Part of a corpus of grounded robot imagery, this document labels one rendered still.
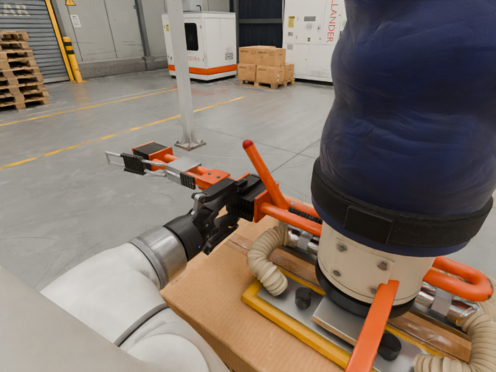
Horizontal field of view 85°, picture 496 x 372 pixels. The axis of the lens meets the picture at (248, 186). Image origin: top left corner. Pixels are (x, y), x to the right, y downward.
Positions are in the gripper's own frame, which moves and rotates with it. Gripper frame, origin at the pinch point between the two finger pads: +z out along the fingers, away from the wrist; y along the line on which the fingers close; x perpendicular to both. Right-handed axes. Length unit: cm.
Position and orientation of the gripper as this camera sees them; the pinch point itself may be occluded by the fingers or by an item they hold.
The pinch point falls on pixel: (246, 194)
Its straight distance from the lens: 59.2
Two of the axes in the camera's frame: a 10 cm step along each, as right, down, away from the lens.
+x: 8.0, 3.1, -5.2
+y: 0.0, 8.6, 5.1
